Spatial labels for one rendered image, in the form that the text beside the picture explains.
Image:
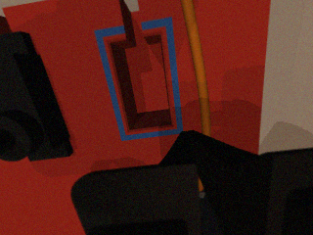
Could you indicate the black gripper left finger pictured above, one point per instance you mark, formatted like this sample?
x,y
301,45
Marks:
x,y
154,192

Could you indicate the dark grey micro servo with orange cable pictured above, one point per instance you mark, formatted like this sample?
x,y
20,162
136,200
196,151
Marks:
x,y
209,224

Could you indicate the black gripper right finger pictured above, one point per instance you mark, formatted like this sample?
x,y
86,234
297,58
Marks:
x,y
248,192

